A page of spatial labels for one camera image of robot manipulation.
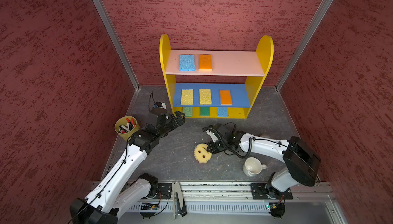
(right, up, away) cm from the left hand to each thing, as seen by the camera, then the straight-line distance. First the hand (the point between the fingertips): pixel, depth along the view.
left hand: (179, 121), depth 76 cm
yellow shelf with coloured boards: (+18, +24, +46) cm, 55 cm away
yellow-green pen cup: (-33, -4, +11) cm, 35 cm away
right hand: (+15, -19, +7) cm, 25 cm away
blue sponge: (+26, +2, +27) cm, 38 cm away
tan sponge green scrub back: (+14, +3, +27) cm, 30 cm away
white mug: (+39, -25, +3) cm, 46 cm away
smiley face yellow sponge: (+11, -19, +5) cm, 22 cm away
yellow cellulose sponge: (+2, +13, +19) cm, 23 cm away
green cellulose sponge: (+2, +3, +27) cm, 27 cm away
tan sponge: (+27, +12, +18) cm, 34 cm away
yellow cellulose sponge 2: (+14, +13, +19) cm, 27 cm away
